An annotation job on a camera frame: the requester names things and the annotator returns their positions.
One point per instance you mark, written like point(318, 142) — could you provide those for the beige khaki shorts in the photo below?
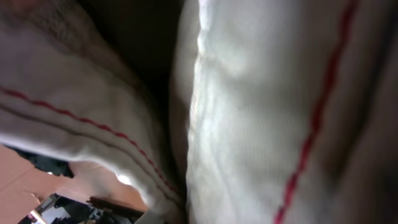
point(214, 111)

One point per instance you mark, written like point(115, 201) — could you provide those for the black garment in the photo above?
point(46, 164)

